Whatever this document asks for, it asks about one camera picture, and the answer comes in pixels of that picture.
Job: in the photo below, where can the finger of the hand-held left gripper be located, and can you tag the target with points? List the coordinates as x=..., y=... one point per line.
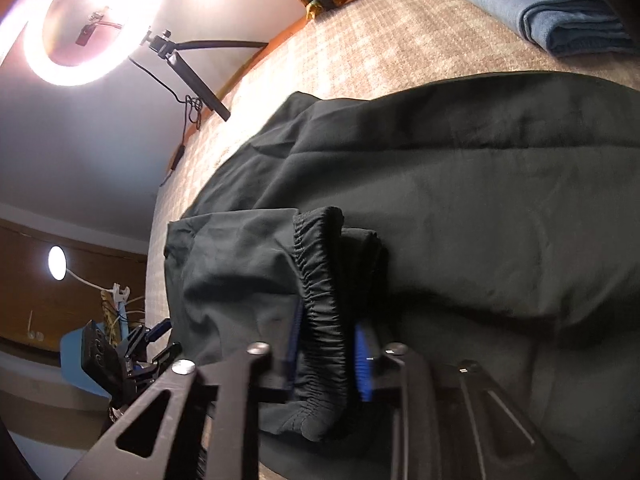
x=166, y=355
x=160, y=330

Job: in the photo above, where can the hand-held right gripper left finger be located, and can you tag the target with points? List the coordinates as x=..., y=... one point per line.
x=292, y=350

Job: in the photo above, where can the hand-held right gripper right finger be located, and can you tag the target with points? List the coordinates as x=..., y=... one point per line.
x=363, y=365

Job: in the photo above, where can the dark green pants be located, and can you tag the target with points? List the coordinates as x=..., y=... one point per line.
x=450, y=185

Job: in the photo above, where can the blue chair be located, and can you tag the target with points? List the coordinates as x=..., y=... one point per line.
x=72, y=360

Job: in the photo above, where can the leopard print cushion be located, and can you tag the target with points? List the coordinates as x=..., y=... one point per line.
x=107, y=320

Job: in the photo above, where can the wooden door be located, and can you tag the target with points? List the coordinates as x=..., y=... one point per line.
x=25, y=300

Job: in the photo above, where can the white gooseneck desk lamp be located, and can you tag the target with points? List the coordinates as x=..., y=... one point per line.
x=56, y=262

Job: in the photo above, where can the orange bed sheet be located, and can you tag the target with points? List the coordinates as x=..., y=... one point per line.
x=260, y=55

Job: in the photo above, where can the plaid bed blanket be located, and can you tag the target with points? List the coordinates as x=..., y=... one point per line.
x=400, y=35

